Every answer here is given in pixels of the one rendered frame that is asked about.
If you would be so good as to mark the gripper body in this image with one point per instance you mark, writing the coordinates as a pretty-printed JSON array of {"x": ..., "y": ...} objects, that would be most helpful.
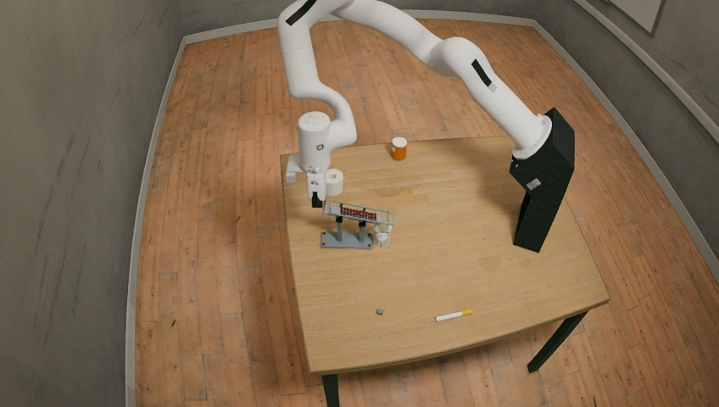
[{"x": 316, "y": 182}]

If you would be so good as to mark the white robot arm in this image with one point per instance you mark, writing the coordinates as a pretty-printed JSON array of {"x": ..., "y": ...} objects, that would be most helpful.
[{"x": 456, "y": 56}]

